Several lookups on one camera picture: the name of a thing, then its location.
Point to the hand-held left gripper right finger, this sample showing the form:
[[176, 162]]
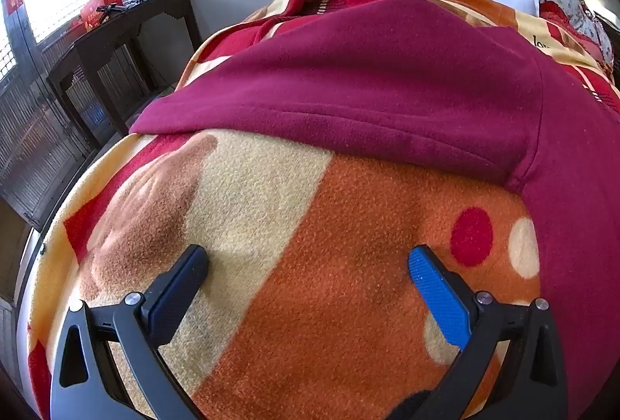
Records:
[[436, 294]]

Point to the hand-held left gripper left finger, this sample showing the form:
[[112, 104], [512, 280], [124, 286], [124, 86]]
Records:
[[174, 303]]

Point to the maroon fleece sweater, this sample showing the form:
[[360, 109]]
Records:
[[363, 76]]

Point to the orange red checked blanket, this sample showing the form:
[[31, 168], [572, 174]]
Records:
[[315, 255]]

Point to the dark wooden lattice door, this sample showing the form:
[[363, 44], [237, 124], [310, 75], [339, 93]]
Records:
[[34, 148]]

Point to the dark wooden table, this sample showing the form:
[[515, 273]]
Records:
[[121, 27]]

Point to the red lace cloth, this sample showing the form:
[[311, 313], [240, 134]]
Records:
[[557, 13]]

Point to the red gift box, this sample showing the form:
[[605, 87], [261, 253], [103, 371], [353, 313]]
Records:
[[97, 5]]

